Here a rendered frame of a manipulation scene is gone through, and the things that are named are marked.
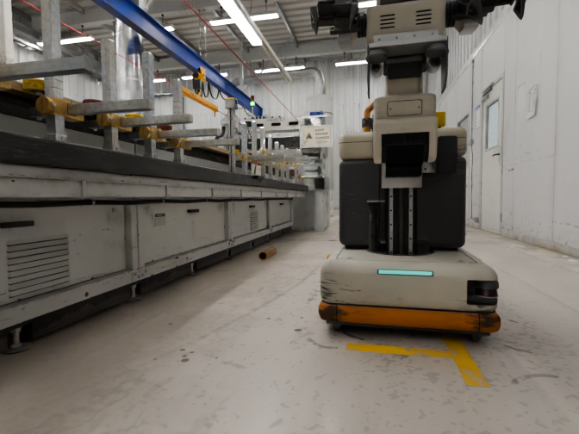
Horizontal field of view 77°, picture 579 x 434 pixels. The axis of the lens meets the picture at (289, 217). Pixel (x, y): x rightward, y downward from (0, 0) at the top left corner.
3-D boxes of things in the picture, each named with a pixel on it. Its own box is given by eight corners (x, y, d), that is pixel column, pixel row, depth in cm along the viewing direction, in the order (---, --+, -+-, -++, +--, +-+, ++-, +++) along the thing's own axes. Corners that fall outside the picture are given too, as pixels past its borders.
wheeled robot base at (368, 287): (337, 284, 202) (336, 239, 200) (460, 290, 186) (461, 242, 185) (316, 326, 136) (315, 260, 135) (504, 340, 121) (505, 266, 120)
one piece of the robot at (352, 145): (343, 263, 192) (343, 103, 188) (454, 266, 179) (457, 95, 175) (336, 275, 160) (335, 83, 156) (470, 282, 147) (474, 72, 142)
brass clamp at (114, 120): (133, 131, 146) (133, 119, 145) (109, 125, 132) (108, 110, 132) (119, 132, 147) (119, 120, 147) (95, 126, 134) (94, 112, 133)
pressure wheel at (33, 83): (20, 112, 114) (18, 75, 113) (28, 117, 122) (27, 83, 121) (49, 114, 117) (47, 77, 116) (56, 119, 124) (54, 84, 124)
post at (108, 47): (119, 168, 140) (115, 40, 137) (113, 167, 136) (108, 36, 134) (111, 168, 140) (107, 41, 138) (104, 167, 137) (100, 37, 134)
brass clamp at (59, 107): (85, 120, 121) (84, 106, 121) (51, 112, 108) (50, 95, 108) (70, 122, 123) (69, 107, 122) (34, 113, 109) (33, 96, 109)
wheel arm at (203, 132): (220, 138, 161) (220, 127, 160) (217, 136, 157) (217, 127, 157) (133, 142, 170) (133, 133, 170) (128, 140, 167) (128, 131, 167)
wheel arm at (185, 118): (193, 126, 136) (193, 114, 136) (189, 124, 133) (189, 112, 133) (94, 131, 146) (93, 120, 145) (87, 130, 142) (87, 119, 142)
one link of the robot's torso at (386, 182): (381, 188, 157) (382, 131, 156) (451, 187, 151) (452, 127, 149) (382, 186, 132) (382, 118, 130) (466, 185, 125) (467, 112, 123)
